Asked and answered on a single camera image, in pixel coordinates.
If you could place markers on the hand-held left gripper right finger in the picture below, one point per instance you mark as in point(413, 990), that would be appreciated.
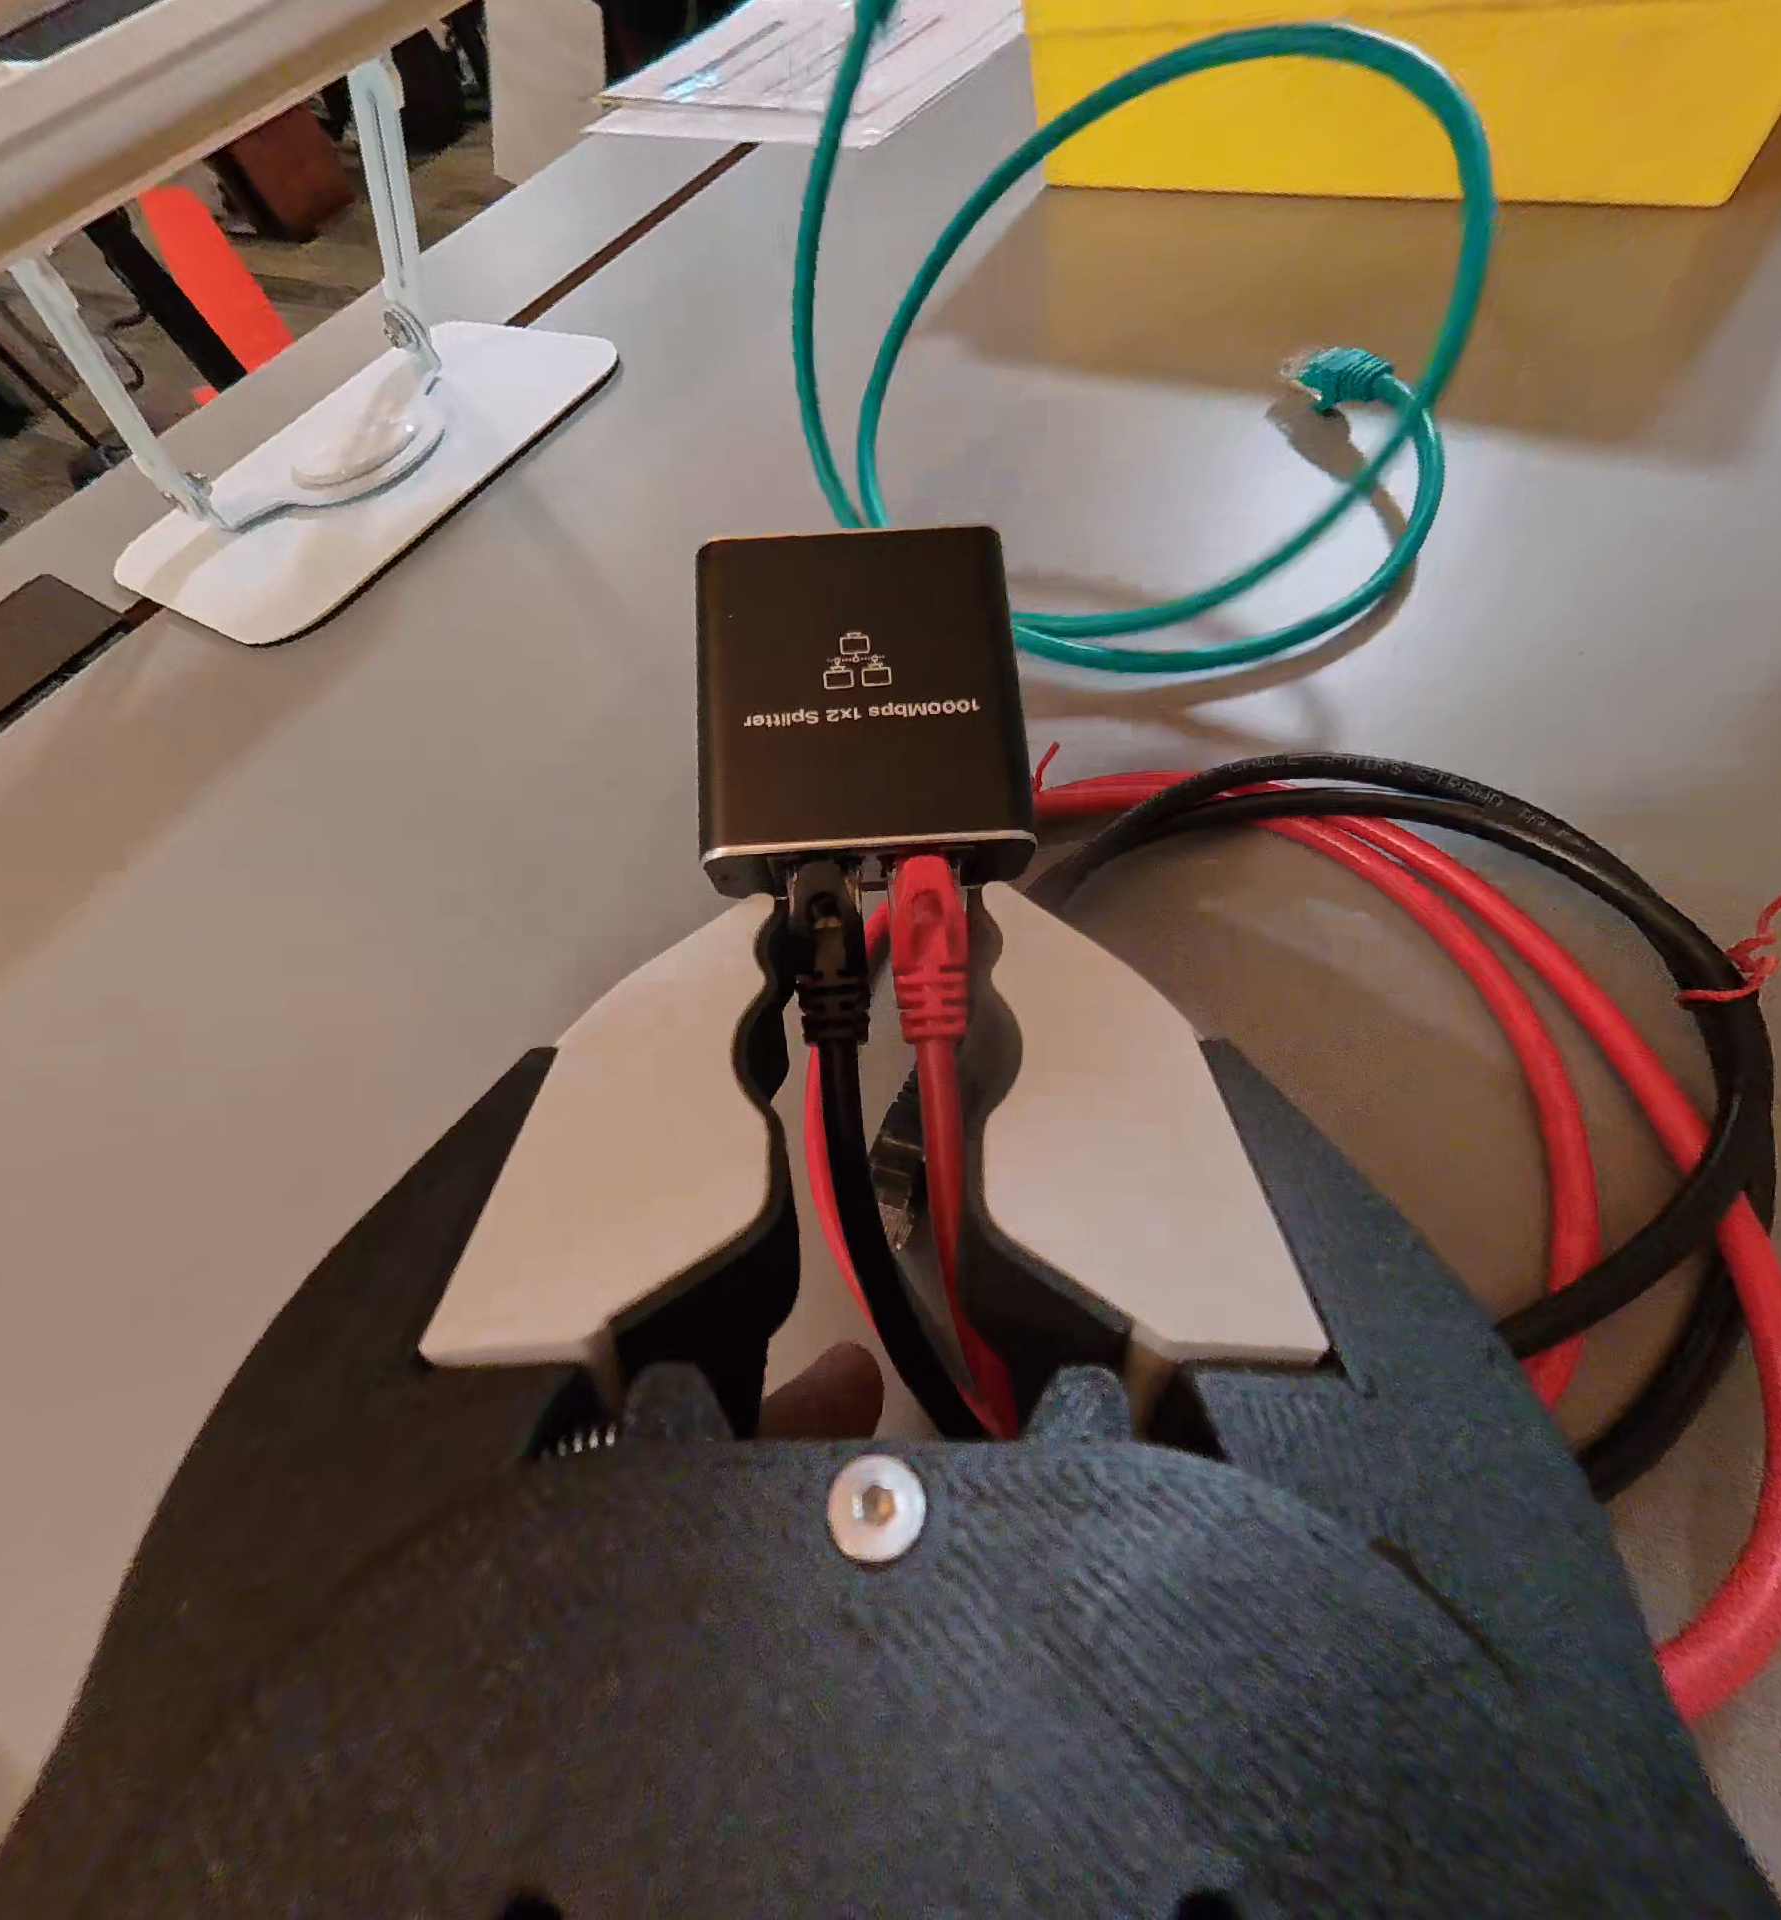
point(1130, 1200)

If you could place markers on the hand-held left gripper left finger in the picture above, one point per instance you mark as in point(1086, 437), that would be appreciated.
point(634, 1184)

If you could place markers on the black network splitter box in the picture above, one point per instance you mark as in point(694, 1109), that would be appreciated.
point(861, 674)

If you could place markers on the grey desk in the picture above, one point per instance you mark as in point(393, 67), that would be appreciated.
point(381, 901)

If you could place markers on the person's left hand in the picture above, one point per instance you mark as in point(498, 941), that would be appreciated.
point(822, 1395)

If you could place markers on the red twist tie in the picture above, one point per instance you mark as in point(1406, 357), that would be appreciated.
point(1042, 781)
point(1722, 990)

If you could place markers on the large black board on stand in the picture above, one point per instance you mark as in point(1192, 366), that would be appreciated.
point(381, 525)

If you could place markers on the orange traffic cone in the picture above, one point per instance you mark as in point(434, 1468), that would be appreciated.
point(215, 293)

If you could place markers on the brown bag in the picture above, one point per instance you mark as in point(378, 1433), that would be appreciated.
point(298, 172)

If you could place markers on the grey panel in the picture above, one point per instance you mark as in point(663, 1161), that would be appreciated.
point(545, 75)

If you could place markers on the paper sheet in plastic sleeve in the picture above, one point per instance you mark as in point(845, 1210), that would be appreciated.
point(771, 68)

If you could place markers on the plain yellow bin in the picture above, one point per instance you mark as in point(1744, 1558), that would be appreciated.
point(1428, 91)

